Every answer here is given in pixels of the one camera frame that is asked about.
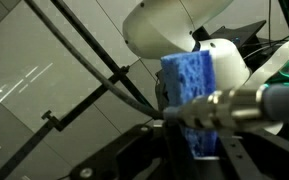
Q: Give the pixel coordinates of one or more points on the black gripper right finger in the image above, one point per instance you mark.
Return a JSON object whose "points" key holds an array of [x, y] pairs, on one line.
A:
{"points": [[253, 156]]}

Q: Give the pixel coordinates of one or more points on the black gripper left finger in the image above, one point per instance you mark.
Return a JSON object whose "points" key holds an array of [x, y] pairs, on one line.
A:
{"points": [[142, 153]]}

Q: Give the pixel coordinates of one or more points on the blue sponge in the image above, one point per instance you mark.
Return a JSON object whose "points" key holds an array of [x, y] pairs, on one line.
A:
{"points": [[186, 76]]}

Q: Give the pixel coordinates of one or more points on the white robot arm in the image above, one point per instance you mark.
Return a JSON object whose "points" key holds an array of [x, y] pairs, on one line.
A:
{"points": [[215, 124]]}

